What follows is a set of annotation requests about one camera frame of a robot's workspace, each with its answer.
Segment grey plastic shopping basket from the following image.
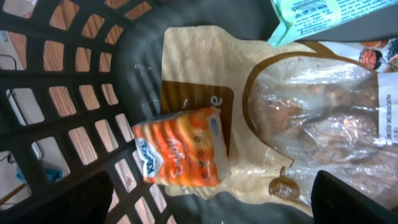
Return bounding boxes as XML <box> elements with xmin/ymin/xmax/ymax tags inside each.
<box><xmin>1</xmin><ymin>1</ymin><xmax>314</xmax><ymax>223</ymax></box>

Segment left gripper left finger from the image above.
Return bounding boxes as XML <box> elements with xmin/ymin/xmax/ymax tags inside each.
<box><xmin>40</xmin><ymin>172</ymin><xmax>113</xmax><ymax>224</ymax></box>

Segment beige dried mushroom bag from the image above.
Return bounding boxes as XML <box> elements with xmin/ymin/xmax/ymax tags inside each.
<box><xmin>161</xmin><ymin>26</ymin><xmax>397</xmax><ymax>214</ymax></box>

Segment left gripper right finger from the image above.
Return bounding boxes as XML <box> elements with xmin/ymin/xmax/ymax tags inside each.
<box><xmin>311</xmin><ymin>170</ymin><xmax>397</xmax><ymax>224</ymax></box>

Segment teal snack packet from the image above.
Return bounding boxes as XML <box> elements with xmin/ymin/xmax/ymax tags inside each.
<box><xmin>267</xmin><ymin>0</ymin><xmax>397</xmax><ymax>47</ymax></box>

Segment orange tissue pack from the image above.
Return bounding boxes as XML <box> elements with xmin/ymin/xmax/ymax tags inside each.
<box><xmin>132</xmin><ymin>108</ymin><xmax>231</xmax><ymax>187</ymax></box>

